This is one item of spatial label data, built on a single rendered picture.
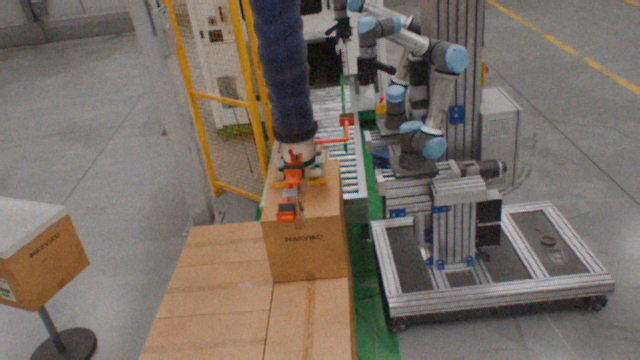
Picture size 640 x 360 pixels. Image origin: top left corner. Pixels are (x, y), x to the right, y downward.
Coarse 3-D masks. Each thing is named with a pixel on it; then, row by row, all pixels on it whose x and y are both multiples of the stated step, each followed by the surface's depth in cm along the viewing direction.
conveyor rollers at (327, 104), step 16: (320, 96) 508; (336, 96) 505; (320, 112) 472; (336, 112) 468; (320, 128) 444; (336, 128) 437; (336, 144) 413; (352, 144) 409; (352, 160) 388; (352, 176) 366; (352, 192) 349
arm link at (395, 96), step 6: (390, 90) 302; (396, 90) 301; (402, 90) 300; (390, 96) 299; (396, 96) 298; (402, 96) 299; (390, 102) 301; (396, 102) 299; (402, 102) 301; (390, 108) 303; (396, 108) 301; (402, 108) 302
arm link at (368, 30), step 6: (360, 18) 209; (366, 18) 207; (372, 18) 206; (360, 24) 206; (366, 24) 205; (372, 24) 206; (378, 24) 208; (360, 30) 208; (366, 30) 206; (372, 30) 207; (378, 30) 208; (360, 36) 209; (366, 36) 208; (372, 36) 208; (378, 36) 210; (360, 42) 210; (366, 42) 209; (372, 42) 209
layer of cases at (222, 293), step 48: (192, 240) 321; (240, 240) 314; (192, 288) 282; (240, 288) 276; (288, 288) 272; (336, 288) 267; (192, 336) 251; (240, 336) 247; (288, 336) 243; (336, 336) 239
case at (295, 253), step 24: (336, 168) 295; (312, 192) 276; (336, 192) 273; (264, 216) 261; (312, 216) 256; (336, 216) 254; (264, 240) 263; (288, 240) 263; (312, 240) 262; (336, 240) 262; (288, 264) 271; (312, 264) 270; (336, 264) 269
